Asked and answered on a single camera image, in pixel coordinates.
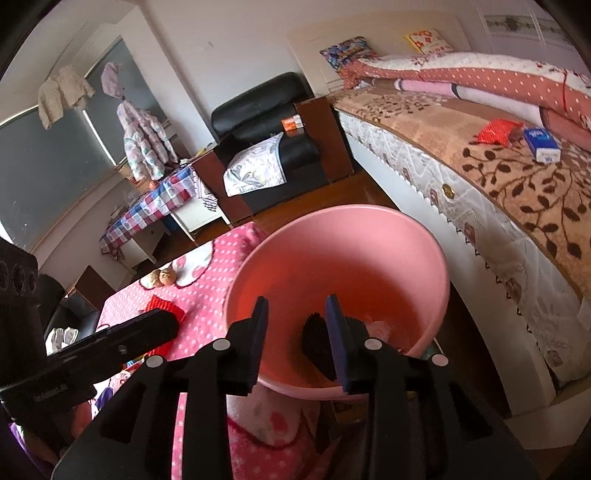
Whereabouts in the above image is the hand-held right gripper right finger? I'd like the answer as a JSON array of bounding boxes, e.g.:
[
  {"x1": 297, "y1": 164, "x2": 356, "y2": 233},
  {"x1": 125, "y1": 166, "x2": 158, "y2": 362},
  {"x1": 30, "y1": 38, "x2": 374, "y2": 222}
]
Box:
[{"x1": 324, "y1": 294, "x2": 541, "y2": 480}]

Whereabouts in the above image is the pink plastic basin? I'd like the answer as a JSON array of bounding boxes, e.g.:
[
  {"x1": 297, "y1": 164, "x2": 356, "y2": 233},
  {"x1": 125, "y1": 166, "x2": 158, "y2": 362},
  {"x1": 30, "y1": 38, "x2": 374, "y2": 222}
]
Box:
[{"x1": 225, "y1": 205, "x2": 451, "y2": 401}]

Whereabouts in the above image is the dark brown nightstand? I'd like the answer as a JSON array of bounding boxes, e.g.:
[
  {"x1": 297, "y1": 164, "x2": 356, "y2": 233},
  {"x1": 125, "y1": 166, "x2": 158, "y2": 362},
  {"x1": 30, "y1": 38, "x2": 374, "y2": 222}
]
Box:
[{"x1": 295, "y1": 96, "x2": 355, "y2": 185}]

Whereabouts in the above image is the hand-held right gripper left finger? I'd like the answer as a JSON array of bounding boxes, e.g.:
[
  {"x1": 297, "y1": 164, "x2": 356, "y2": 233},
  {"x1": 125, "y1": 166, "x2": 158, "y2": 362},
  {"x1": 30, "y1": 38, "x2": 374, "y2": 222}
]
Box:
[{"x1": 51, "y1": 296, "x2": 270, "y2": 480}]

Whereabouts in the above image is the purple cloth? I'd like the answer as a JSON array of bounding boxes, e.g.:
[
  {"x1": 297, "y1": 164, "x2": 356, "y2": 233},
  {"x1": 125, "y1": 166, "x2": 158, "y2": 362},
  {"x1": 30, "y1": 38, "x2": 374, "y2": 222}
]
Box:
[{"x1": 7, "y1": 422, "x2": 33, "y2": 462}]

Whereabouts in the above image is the cream knitted sweater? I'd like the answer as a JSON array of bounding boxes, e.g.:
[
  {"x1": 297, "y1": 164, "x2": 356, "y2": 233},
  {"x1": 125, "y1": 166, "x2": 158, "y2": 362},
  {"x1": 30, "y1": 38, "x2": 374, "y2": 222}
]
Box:
[{"x1": 37, "y1": 65, "x2": 95, "y2": 130}]

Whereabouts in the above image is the white bed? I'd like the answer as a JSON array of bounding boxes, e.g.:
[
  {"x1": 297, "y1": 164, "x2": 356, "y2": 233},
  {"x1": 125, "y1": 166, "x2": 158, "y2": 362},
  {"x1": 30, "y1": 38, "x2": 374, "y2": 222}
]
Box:
[{"x1": 286, "y1": 11, "x2": 591, "y2": 450}]

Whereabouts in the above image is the red polka dot quilt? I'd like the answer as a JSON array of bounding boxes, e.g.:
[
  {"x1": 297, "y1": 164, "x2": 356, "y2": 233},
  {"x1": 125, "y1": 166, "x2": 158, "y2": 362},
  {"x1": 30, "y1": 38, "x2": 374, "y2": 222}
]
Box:
[{"x1": 339, "y1": 52, "x2": 591, "y2": 144}]

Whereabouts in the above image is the small brown table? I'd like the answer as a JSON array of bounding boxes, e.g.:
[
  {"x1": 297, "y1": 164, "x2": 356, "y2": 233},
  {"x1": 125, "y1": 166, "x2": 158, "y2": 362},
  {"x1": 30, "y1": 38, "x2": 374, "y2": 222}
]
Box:
[{"x1": 67, "y1": 265, "x2": 116, "y2": 310}]

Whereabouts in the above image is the black leather armchair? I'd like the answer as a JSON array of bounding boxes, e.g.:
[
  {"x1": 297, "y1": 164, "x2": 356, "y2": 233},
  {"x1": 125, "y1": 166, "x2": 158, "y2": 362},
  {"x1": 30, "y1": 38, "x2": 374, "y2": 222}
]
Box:
[{"x1": 211, "y1": 71, "x2": 324, "y2": 217}]

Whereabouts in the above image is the white crumpled cloth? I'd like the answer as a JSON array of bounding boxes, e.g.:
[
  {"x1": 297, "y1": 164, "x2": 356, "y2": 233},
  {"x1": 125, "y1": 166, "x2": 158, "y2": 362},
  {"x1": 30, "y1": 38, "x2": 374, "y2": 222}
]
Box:
[{"x1": 44, "y1": 327, "x2": 79, "y2": 356}]

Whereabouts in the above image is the person's left forearm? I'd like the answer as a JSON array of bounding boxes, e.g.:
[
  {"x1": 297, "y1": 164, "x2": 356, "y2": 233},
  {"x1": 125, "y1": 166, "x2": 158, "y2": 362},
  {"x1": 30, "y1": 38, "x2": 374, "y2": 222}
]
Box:
[{"x1": 60, "y1": 397, "x2": 100, "y2": 435}]

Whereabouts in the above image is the white floral cloth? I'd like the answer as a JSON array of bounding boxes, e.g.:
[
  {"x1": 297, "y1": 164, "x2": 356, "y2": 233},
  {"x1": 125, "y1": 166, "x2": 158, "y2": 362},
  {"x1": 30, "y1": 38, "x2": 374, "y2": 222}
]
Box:
[{"x1": 223, "y1": 132, "x2": 287, "y2": 198}]

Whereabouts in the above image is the brown leaf pattern bedspread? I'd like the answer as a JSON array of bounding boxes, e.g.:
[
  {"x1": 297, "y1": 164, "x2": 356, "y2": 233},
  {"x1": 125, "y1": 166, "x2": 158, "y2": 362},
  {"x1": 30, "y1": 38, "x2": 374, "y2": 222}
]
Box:
[{"x1": 330, "y1": 88, "x2": 591, "y2": 296}]

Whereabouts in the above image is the white patterned puffer jacket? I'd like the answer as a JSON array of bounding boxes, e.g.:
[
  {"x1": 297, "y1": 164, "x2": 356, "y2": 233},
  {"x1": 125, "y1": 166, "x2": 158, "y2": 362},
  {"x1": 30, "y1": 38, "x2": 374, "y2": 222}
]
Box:
[{"x1": 117, "y1": 99, "x2": 178, "y2": 181}]

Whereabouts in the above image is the blue and white box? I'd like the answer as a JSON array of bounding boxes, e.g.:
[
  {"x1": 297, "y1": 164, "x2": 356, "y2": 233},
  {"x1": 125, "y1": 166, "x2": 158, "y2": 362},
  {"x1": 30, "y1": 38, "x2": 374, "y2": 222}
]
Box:
[{"x1": 523, "y1": 127, "x2": 561, "y2": 164}]

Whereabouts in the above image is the red ribbed wrapper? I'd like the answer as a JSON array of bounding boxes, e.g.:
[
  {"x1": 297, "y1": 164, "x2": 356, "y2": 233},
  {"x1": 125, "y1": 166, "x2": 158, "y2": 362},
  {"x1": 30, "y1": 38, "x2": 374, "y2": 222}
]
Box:
[{"x1": 144, "y1": 295, "x2": 186, "y2": 358}]

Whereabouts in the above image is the black and white striped cloth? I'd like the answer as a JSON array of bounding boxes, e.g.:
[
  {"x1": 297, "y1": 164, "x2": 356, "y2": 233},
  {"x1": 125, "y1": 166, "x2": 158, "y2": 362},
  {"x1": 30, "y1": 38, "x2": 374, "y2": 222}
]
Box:
[{"x1": 194, "y1": 175, "x2": 219, "y2": 213}]

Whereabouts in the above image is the dark brown side cabinet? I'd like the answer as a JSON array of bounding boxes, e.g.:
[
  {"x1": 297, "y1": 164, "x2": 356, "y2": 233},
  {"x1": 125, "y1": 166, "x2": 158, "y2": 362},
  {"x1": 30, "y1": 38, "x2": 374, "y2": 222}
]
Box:
[{"x1": 191, "y1": 148, "x2": 252, "y2": 229}]

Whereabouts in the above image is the cartoon print pillow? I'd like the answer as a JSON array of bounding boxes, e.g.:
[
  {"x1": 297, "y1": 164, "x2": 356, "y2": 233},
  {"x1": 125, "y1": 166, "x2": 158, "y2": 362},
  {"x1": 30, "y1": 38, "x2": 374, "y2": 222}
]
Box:
[{"x1": 320, "y1": 38, "x2": 379, "y2": 70}]

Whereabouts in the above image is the pink polka dot blanket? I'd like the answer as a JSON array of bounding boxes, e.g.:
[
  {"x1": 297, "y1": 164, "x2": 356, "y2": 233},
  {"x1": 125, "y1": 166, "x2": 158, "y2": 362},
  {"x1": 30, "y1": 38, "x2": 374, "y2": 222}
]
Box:
[{"x1": 90, "y1": 222, "x2": 370, "y2": 480}]

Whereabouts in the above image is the narrow grey window blind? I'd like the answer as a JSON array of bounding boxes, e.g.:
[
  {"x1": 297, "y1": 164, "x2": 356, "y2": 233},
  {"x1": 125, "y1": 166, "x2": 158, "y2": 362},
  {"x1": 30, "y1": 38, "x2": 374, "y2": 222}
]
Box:
[{"x1": 85, "y1": 37, "x2": 169, "y2": 167}]

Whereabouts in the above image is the red snack packet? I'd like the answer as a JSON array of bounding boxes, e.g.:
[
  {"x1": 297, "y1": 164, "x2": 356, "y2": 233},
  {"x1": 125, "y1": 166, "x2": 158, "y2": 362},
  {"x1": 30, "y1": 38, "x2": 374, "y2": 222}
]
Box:
[{"x1": 476, "y1": 119, "x2": 526, "y2": 145}]

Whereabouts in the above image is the pink hat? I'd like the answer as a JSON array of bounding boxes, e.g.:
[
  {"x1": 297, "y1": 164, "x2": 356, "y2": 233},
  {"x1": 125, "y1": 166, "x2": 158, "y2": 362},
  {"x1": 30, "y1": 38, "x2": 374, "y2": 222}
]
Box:
[{"x1": 100, "y1": 62, "x2": 126, "y2": 100}]

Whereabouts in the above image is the yellow floral pillow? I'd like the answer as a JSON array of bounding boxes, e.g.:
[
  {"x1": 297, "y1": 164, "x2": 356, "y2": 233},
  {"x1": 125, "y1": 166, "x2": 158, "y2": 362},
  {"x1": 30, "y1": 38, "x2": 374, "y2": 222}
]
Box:
[{"x1": 403, "y1": 28, "x2": 453, "y2": 55}]

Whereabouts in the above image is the small black leather chair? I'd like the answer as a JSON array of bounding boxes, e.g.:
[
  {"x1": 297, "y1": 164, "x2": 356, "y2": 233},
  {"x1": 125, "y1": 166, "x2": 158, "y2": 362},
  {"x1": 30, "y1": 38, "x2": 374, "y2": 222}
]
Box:
[{"x1": 39, "y1": 273, "x2": 100, "y2": 356}]

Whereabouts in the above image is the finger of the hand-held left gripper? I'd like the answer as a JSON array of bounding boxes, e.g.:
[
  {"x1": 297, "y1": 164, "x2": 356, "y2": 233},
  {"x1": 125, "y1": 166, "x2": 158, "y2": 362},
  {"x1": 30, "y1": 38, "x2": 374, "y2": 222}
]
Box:
[{"x1": 92, "y1": 308, "x2": 180, "y2": 385}]

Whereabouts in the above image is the large grey window blind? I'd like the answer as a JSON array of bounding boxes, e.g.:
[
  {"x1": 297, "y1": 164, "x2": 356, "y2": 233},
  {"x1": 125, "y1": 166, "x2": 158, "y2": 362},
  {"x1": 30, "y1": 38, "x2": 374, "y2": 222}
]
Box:
[{"x1": 0, "y1": 111, "x2": 116, "y2": 250}]

